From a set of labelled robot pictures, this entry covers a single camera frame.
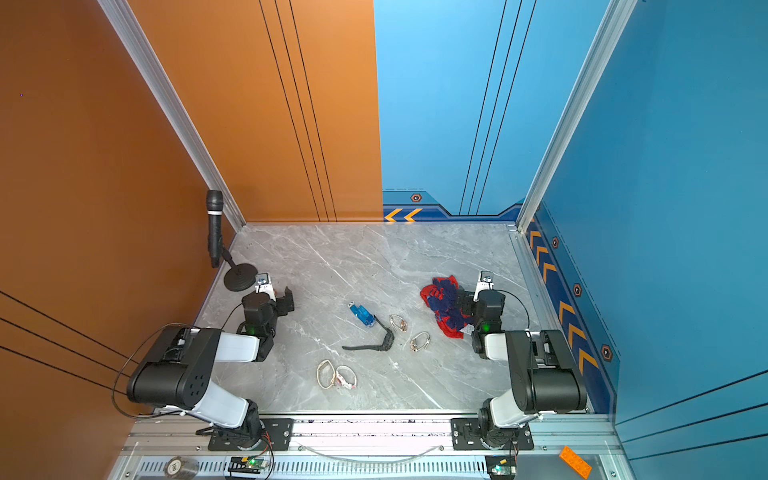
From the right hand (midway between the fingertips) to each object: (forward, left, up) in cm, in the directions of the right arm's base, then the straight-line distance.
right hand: (478, 288), depth 94 cm
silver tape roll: (-47, +73, +1) cm, 87 cm away
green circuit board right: (-45, +1, -8) cm, 46 cm away
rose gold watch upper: (-9, +26, -5) cm, 28 cm away
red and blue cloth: (-3, +11, -2) cm, 12 cm away
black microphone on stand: (+7, +80, -3) cm, 80 cm away
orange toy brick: (-45, -16, -6) cm, 48 cm away
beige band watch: (-25, +46, -5) cm, 52 cm away
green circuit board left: (-46, +61, -7) cm, 77 cm away
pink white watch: (-26, +40, -4) cm, 48 cm away
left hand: (0, +65, +2) cm, 65 cm away
